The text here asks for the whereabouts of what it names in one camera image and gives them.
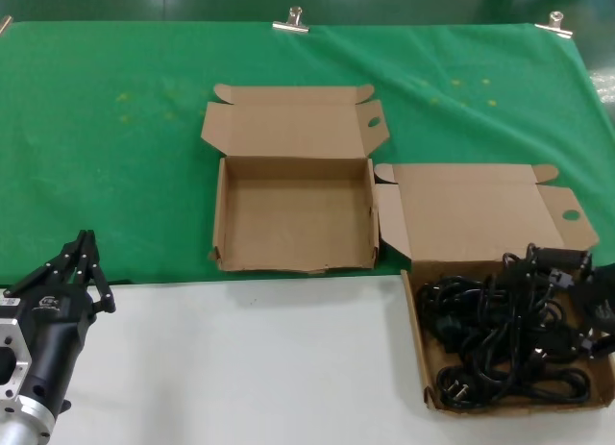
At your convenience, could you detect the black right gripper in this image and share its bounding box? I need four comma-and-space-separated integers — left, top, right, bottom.
530, 246, 615, 358

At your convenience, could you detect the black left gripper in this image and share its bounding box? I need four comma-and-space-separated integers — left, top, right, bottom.
0, 230, 117, 412

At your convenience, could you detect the open cardboard box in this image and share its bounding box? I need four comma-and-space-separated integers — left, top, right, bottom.
200, 83, 390, 277
373, 163, 615, 412

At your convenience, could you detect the green table cloth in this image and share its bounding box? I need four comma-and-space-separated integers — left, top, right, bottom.
0, 20, 615, 285

